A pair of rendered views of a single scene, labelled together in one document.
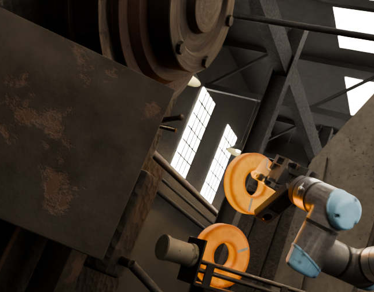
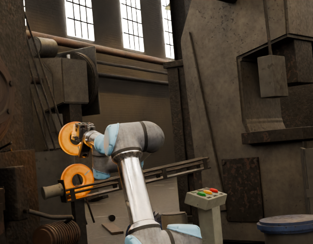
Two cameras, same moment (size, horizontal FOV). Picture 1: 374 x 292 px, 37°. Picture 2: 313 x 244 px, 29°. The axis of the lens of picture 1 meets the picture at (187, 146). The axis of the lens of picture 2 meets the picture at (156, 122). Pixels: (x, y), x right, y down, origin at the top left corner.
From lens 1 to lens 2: 1.58 m
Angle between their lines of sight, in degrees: 11
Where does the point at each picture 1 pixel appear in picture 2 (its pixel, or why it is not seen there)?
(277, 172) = (77, 133)
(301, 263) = (97, 175)
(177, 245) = (49, 189)
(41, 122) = not seen: outside the picture
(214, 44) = (9, 99)
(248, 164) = (67, 131)
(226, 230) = (72, 168)
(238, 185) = (67, 144)
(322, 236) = (100, 160)
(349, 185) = (211, 46)
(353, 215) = not seen: hidden behind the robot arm
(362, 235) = (233, 79)
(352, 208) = not seen: hidden behind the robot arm
